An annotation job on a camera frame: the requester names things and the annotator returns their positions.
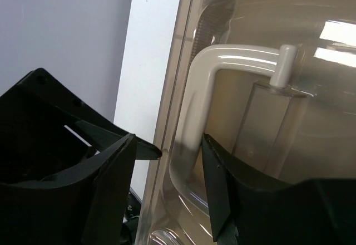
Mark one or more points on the beige toolbox with clear lid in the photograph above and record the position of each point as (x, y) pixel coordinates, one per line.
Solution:
(272, 81)

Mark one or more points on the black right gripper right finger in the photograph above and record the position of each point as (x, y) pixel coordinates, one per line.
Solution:
(249, 207)

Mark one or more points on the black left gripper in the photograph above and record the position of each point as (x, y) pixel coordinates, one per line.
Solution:
(39, 119)

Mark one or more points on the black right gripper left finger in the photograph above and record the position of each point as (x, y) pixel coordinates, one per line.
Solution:
(83, 204)

